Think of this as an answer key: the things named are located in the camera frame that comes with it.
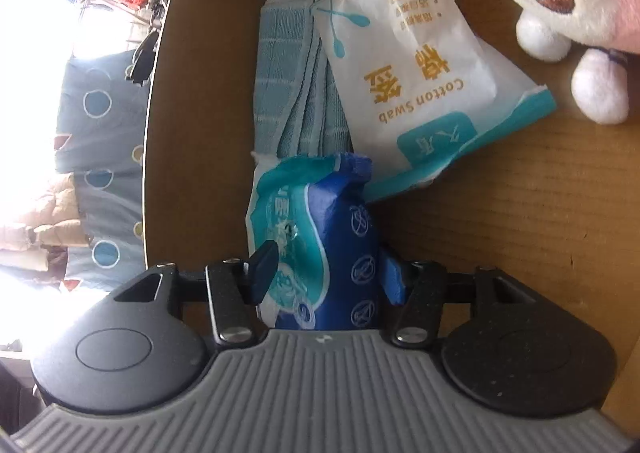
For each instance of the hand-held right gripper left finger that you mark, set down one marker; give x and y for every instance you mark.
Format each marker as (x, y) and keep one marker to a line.
(265, 269)

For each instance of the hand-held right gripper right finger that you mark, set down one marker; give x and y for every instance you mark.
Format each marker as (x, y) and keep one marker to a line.
(392, 283)

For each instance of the blue tissue pack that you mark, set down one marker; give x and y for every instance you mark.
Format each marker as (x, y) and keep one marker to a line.
(320, 233)

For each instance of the brown cardboard box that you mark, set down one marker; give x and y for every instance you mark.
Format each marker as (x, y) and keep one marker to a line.
(500, 213)

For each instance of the light blue checked towel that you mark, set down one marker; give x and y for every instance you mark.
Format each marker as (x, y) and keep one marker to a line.
(285, 83)

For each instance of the white teal cotton swab packet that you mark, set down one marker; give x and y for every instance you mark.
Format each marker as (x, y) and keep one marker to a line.
(400, 58)

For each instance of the blue circle-print sheet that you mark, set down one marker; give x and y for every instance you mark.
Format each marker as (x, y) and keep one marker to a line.
(105, 143)

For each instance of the beige padded jacket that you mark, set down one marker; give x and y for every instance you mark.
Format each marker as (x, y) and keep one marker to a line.
(45, 223)

